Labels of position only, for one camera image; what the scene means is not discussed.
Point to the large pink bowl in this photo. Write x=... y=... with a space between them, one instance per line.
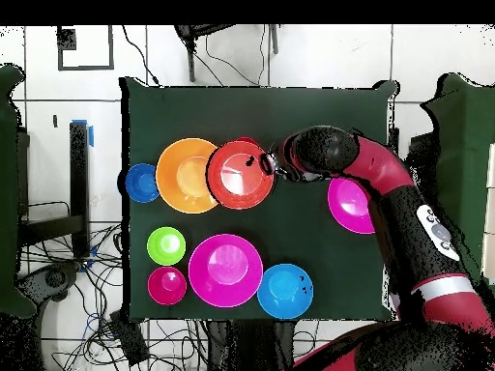
x=348 y=205
x=226 y=270

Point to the white boxes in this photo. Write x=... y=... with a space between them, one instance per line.
x=490 y=212

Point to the light blue bowl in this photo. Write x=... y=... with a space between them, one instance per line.
x=285 y=291

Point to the black bench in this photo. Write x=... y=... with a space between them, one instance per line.
x=79 y=174

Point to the large orange bowl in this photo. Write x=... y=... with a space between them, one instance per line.
x=178 y=174

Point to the black square frame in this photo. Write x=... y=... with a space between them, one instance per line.
x=66 y=38

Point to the dark green tablecloth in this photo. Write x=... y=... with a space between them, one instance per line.
x=290 y=116

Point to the black power brick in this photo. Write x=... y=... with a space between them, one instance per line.
x=129 y=340

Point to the green-covered side table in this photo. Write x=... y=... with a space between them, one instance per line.
x=7 y=193
x=464 y=154

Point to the small green bowl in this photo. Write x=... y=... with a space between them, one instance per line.
x=166 y=246

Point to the blue tape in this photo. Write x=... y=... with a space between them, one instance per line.
x=91 y=137

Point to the grey office chair base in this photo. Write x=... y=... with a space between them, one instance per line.
x=54 y=278

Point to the small dark blue bowl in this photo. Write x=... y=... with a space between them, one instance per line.
x=141 y=183

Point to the small black marker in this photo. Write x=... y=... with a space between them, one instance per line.
x=55 y=121

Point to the orange-red bowl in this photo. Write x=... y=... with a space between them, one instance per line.
x=239 y=181

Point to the small crimson bowl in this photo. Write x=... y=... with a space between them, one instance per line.
x=167 y=286

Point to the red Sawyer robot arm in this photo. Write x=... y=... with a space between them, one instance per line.
x=379 y=166

